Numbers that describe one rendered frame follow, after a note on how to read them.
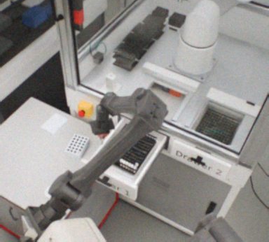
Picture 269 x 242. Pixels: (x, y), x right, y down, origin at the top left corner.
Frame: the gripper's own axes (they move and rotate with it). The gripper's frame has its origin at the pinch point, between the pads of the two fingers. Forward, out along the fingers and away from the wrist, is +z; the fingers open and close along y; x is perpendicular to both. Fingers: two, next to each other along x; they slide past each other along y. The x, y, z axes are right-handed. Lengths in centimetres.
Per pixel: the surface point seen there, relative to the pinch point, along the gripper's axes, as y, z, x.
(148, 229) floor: -31, 96, 11
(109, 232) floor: -5, 97, 6
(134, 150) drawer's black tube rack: -14.2, 6.1, 6.3
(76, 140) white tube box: 9.6, 17.8, -14.9
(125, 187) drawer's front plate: -5.1, 6.3, 24.3
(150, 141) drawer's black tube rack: -23.3, 5.9, 2.8
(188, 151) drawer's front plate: -39.0, 4.4, 13.5
